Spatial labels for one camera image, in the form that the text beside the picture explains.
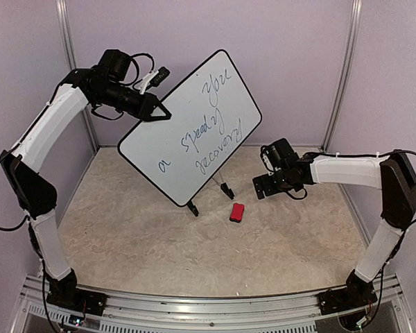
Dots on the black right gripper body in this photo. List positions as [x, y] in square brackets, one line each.
[281, 183]

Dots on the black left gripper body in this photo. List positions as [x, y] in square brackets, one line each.
[112, 96]

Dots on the white whiteboard black frame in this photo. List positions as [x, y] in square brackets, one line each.
[212, 114]

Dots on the red black whiteboard eraser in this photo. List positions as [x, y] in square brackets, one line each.
[237, 212]

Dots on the black wire easel stand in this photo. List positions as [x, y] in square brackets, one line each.
[211, 194]

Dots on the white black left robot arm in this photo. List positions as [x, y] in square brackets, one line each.
[23, 162]

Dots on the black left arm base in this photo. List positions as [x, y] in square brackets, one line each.
[65, 293]

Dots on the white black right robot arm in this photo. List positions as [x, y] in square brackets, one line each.
[380, 189]

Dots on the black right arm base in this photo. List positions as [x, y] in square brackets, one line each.
[356, 293]

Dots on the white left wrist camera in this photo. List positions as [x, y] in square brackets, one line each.
[152, 79]

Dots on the aluminium left corner post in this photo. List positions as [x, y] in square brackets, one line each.
[67, 42]

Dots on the aluminium corner post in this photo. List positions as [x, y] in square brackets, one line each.
[345, 72]
[67, 42]

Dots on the aluminium right corner post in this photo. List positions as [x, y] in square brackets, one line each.
[345, 72]

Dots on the aluminium front rail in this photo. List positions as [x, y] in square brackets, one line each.
[137, 312]

